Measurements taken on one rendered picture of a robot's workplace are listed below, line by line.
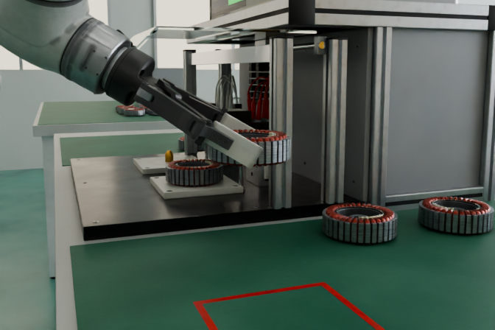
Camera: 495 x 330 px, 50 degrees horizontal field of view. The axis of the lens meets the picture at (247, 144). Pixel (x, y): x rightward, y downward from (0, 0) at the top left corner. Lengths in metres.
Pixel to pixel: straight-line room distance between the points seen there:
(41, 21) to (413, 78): 0.62
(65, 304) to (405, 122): 0.64
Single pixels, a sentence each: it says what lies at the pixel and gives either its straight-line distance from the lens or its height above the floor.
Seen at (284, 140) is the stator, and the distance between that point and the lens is 0.68.
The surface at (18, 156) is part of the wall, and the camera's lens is 5.79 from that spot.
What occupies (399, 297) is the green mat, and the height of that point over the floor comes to 0.75.
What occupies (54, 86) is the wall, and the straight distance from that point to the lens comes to 5.71.
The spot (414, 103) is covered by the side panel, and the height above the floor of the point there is 0.94.
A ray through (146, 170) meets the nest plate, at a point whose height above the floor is 0.78.
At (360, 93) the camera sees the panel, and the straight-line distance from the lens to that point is 0.94.
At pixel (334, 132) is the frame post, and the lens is 0.91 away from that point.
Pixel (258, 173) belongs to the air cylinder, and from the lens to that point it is 1.04.
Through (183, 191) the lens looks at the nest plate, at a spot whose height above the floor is 0.78.
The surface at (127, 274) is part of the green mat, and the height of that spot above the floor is 0.75.
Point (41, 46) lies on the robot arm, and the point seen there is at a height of 1.03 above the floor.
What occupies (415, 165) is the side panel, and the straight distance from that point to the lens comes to 1.01.
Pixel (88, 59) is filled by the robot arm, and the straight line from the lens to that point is 0.71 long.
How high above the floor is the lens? 1.00
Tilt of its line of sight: 8 degrees down
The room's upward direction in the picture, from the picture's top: straight up
